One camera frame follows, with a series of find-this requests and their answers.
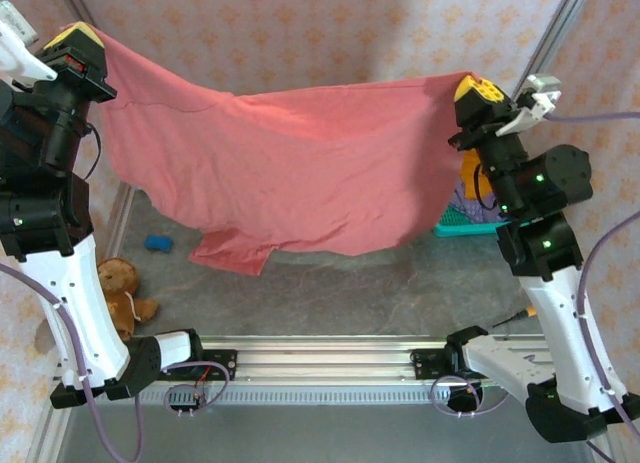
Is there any pink t-shirt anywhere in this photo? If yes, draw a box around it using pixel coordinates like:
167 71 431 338
97 26 471 277

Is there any crumpled purple t-shirt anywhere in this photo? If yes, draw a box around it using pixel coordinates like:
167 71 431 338
452 185 501 224

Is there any teal plastic basket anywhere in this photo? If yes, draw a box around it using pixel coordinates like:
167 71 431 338
432 202 511 239

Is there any blue sponge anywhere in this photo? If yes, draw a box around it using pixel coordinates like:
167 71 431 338
144 234 175 254

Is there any brown teddy bear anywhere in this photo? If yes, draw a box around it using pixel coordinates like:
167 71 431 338
96 257 161 342

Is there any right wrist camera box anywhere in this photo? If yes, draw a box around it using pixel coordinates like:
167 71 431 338
498 72 562 138

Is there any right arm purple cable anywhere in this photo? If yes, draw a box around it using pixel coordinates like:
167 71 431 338
430 110 640 463

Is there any orange handled screwdriver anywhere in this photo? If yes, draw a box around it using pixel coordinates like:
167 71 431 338
489 306 539 329

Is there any right black mount plate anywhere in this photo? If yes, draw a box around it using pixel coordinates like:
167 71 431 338
410 347 459 382

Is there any black mount plate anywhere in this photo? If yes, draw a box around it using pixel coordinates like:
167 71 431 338
410 347 459 382
197 349 239 383

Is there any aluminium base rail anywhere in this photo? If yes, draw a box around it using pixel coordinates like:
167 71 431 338
54 332 556 387

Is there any left black mount plate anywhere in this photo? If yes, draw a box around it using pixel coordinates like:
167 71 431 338
197 349 239 383

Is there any slotted grey cable duct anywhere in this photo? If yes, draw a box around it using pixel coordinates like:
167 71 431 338
134 386 531 405

